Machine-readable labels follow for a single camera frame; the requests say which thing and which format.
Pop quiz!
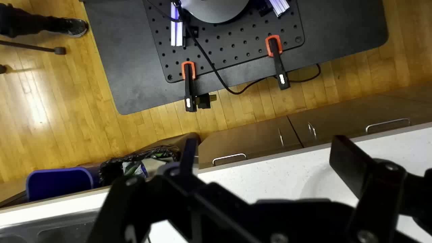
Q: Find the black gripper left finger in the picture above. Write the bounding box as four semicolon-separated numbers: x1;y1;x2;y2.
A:
86;134;272;243

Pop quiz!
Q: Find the orange black bar clamp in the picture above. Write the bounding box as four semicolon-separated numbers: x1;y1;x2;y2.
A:
264;34;292;91
181;60;200;114

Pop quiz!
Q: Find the black tripod leg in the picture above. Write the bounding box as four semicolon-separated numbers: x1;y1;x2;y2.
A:
0;39;68;57

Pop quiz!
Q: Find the thin black cable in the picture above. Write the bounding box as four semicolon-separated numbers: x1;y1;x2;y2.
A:
187;25;323;97

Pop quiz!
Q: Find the black perforated breadboard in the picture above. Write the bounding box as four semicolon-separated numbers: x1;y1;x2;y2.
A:
144;0;307;85

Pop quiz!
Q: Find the small black box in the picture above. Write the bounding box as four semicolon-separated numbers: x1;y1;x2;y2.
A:
196;92;218;110

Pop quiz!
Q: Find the wooden drawer front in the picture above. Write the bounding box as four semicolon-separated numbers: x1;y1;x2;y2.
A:
198;118;303;169
288;96;432;147

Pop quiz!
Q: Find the silver aluminium mounting bracket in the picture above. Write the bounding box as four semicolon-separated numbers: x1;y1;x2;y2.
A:
269;0;292;19
169;2;187;47

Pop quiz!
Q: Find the blue plastic bin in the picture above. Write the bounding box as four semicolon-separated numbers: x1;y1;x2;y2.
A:
26;166;96;201

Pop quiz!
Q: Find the tangled cable bundle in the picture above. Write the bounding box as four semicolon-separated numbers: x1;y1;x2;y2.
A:
99;150;181;187

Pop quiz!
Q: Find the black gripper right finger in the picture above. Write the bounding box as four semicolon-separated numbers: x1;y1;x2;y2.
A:
329;134;432;243

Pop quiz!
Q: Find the black robot cart platform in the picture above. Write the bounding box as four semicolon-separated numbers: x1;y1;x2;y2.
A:
83;0;389;116

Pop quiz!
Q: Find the silver drawer handle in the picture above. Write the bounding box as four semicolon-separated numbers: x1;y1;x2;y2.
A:
365;118;412;135
211;153;249;166

